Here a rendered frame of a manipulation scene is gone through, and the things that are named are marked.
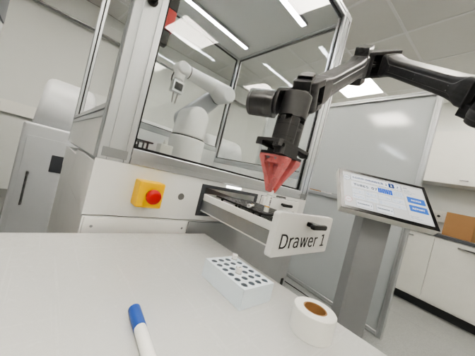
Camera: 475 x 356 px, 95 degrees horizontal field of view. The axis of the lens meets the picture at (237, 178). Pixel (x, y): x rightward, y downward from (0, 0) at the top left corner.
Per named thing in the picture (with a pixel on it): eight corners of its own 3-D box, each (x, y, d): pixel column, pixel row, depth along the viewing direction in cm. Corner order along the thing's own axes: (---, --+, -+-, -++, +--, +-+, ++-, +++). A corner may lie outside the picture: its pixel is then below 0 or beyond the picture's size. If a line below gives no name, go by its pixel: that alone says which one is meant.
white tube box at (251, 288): (269, 301, 43) (274, 282, 43) (239, 311, 37) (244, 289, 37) (230, 270, 52) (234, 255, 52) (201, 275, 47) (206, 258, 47)
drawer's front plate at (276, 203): (294, 222, 115) (299, 202, 115) (258, 220, 95) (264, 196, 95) (291, 222, 116) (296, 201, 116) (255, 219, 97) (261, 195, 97)
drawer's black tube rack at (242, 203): (290, 234, 73) (295, 216, 73) (256, 234, 62) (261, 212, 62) (246, 215, 90) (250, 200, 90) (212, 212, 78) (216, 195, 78)
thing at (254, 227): (318, 244, 70) (323, 226, 70) (268, 248, 53) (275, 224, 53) (237, 210, 100) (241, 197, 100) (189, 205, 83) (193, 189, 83)
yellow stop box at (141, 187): (161, 210, 62) (167, 185, 62) (135, 208, 57) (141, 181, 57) (154, 205, 66) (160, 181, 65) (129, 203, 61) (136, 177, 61)
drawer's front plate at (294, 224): (324, 251, 70) (333, 218, 70) (268, 258, 50) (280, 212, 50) (319, 248, 71) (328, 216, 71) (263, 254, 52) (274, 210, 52)
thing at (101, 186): (300, 225, 122) (306, 200, 122) (81, 214, 54) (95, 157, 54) (207, 189, 193) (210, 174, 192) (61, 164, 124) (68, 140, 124)
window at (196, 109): (297, 189, 118) (341, 17, 117) (132, 147, 60) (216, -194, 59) (297, 189, 118) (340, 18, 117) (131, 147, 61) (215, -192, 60)
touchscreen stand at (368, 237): (403, 431, 104) (458, 224, 103) (309, 396, 109) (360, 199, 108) (358, 350, 153) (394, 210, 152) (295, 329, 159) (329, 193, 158)
